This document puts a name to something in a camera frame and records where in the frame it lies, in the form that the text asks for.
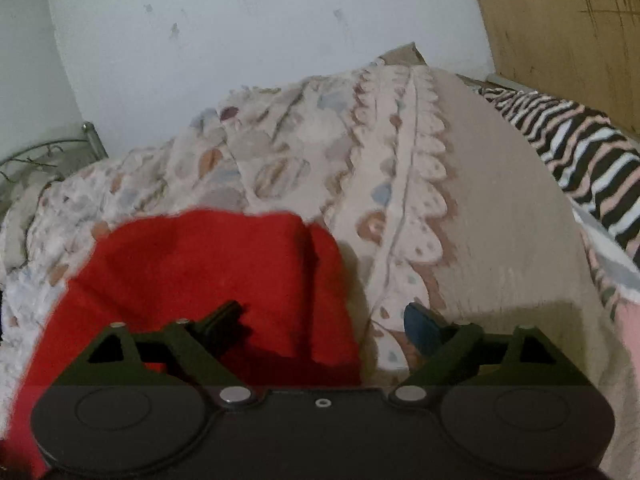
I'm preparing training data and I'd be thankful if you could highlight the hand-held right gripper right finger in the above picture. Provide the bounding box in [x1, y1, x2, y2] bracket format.
[389, 302, 598, 406]

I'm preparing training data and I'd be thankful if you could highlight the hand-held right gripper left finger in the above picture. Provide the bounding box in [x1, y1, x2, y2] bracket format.
[65, 301, 253, 406]

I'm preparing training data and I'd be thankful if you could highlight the red cloth garment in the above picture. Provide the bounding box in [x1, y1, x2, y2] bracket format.
[0, 210, 363, 480]

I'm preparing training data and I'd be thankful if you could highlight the patterned circle print duvet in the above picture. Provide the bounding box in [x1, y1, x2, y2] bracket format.
[0, 42, 640, 480]

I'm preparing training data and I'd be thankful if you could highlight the zebra striped blanket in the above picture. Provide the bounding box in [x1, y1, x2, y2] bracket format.
[472, 85, 640, 321]

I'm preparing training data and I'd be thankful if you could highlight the wooden board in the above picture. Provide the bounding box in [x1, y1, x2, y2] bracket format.
[462, 0, 640, 141]

